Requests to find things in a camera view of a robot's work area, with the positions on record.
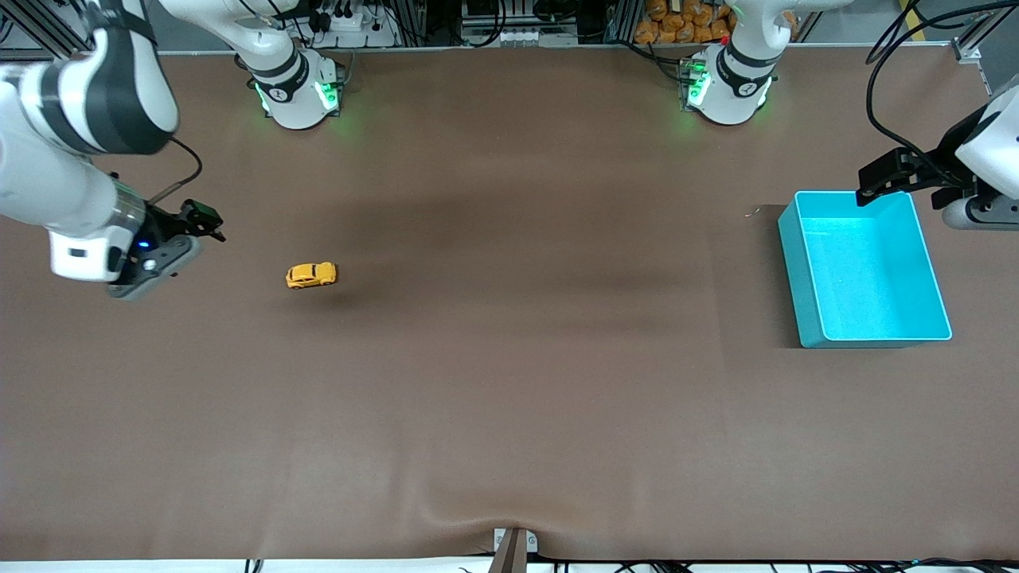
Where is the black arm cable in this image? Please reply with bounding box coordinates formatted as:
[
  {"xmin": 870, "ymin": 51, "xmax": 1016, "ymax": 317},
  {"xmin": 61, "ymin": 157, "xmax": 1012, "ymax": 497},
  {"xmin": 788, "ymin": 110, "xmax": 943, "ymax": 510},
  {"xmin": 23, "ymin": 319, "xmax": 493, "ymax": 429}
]
[
  {"xmin": 865, "ymin": 0, "xmax": 1019, "ymax": 188},
  {"xmin": 147, "ymin": 135, "xmax": 204, "ymax": 206}
]

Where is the brown table mat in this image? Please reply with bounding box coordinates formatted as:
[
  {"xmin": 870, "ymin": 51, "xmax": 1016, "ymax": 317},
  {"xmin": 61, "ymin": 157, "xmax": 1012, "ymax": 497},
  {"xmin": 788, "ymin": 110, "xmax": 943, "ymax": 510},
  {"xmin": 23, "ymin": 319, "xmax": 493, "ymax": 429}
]
[{"xmin": 0, "ymin": 46, "xmax": 1019, "ymax": 562}]

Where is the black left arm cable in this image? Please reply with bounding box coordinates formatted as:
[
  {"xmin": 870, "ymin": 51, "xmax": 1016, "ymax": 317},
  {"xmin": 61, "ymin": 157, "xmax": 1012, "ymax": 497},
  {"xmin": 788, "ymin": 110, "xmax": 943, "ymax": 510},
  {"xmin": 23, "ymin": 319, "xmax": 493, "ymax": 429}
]
[{"xmin": 865, "ymin": 0, "xmax": 1019, "ymax": 188}]

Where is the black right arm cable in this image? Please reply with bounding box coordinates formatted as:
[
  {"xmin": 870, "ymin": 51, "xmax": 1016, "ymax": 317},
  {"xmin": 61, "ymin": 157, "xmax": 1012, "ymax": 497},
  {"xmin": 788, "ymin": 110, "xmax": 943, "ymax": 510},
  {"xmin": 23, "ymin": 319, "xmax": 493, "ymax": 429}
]
[{"xmin": 147, "ymin": 135, "xmax": 204, "ymax": 206}]

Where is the white terminal block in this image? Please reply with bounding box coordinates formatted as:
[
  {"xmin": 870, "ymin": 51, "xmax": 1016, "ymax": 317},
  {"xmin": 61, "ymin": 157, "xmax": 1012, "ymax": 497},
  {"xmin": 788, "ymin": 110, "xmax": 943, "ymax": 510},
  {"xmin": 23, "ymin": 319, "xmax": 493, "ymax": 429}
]
[{"xmin": 494, "ymin": 28, "xmax": 579, "ymax": 48}]

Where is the yellow beetle toy car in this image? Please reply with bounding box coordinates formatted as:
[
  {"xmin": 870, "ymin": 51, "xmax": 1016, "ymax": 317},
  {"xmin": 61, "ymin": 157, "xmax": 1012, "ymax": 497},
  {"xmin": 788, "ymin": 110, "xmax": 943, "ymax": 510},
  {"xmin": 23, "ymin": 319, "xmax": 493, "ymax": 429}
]
[{"xmin": 286, "ymin": 262, "xmax": 338, "ymax": 290}]

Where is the teal plastic bin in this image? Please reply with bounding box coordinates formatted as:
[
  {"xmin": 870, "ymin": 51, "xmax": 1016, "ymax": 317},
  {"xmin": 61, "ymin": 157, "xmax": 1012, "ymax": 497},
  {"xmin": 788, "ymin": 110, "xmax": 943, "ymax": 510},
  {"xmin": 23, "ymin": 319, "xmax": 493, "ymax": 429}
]
[{"xmin": 778, "ymin": 190, "xmax": 953, "ymax": 349}]

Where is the orange packet pile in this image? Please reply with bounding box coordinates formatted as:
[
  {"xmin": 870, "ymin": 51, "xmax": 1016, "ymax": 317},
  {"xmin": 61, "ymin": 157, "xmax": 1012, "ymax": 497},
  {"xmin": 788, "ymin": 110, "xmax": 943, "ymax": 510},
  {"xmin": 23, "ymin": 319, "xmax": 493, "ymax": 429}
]
[{"xmin": 634, "ymin": 0, "xmax": 737, "ymax": 45}]

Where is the white power strip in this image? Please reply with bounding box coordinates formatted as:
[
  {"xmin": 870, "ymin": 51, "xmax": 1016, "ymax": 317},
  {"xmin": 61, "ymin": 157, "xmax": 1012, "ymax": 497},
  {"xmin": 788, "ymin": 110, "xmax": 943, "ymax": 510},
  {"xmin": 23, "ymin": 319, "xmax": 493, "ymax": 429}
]
[{"xmin": 317, "ymin": 0, "xmax": 400, "ymax": 48}]

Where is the metal bracket with brown post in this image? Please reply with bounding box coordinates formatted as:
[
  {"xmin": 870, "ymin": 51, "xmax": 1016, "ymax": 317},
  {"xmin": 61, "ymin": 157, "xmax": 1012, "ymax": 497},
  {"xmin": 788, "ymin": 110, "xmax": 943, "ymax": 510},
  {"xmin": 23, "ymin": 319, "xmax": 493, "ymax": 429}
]
[{"xmin": 493, "ymin": 528, "xmax": 539, "ymax": 573}]

